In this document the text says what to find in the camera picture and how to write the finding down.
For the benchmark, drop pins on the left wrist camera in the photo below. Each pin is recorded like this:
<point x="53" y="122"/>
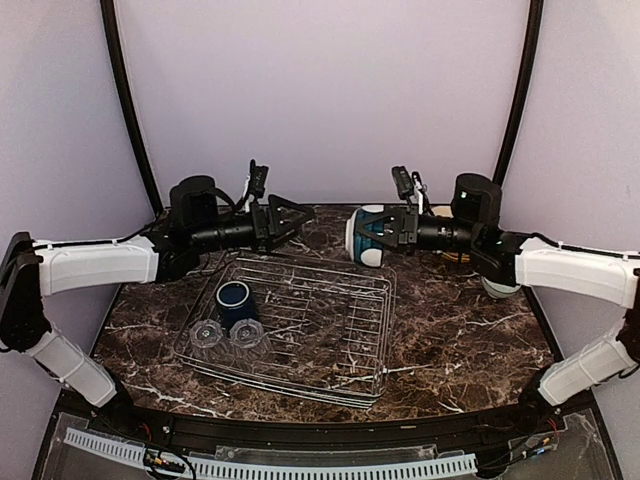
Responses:
<point x="255" y="185"/>

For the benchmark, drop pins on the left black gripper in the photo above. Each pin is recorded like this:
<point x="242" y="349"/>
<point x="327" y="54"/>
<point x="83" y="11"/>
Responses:
<point x="264" y="236"/>

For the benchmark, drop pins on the white slotted cable duct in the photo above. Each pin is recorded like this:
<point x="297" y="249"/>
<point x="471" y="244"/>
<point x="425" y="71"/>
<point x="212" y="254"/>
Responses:
<point x="238" y="463"/>

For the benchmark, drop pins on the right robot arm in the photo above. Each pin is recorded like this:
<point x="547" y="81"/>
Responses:
<point x="507" y="261"/>

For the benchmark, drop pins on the wire dish rack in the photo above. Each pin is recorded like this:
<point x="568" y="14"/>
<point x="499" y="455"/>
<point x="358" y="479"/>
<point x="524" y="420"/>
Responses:
<point x="328" y="322"/>

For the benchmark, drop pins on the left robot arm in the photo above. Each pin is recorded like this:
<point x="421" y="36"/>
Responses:
<point x="201" y="219"/>

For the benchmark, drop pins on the yellow plate with white rings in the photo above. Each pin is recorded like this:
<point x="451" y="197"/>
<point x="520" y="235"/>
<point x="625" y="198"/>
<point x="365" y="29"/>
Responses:
<point x="456" y="257"/>

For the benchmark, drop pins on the teal and white bowl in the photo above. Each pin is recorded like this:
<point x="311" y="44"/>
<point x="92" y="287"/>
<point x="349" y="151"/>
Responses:
<point x="361" y="249"/>

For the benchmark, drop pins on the left black frame post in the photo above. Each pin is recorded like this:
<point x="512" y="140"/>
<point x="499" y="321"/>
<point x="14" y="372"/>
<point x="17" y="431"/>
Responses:
<point x="128" y="109"/>

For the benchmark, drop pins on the clear glass cup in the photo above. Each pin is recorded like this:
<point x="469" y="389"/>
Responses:
<point x="208" y="341"/>
<point x="249" y="340"/>

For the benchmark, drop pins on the right black frame post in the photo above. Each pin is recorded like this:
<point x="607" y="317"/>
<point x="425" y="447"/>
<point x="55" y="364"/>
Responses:
<point x="521" y="90"/>

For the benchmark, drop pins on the black frame post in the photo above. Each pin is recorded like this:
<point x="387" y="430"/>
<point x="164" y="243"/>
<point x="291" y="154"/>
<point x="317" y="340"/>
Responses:
<point x="128" y="109"/>
<point x="521" y="90"/>

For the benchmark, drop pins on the black front rail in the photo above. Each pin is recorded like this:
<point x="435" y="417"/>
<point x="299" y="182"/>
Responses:
<point x="193" y="411"/>

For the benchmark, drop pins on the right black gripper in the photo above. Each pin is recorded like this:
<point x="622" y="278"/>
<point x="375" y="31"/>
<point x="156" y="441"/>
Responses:
<point x="408" y="219"/>

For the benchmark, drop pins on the dark blue ceramic mug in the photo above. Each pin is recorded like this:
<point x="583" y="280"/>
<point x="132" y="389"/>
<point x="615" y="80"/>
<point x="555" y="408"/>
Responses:
<point x="235" y="302"/>

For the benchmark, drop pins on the white green patterned bowl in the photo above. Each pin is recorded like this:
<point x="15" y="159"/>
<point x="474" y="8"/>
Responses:
<point x="499" y="291"/>

